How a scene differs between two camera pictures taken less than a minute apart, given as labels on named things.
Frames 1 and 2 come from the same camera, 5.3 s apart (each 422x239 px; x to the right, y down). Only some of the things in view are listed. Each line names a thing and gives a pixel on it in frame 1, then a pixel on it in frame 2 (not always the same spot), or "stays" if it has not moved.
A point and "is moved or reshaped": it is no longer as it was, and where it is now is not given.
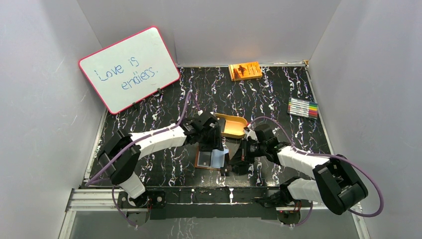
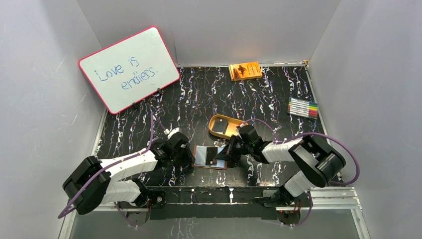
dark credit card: x=235 y=150 is moved or reshaped
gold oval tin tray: x=234 y=125 stays
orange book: x=245 y=71 stays
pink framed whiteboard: x=129 y=71 stays
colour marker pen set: x=303 y=108 stays
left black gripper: x=215 y=145 -> x=186 y=155
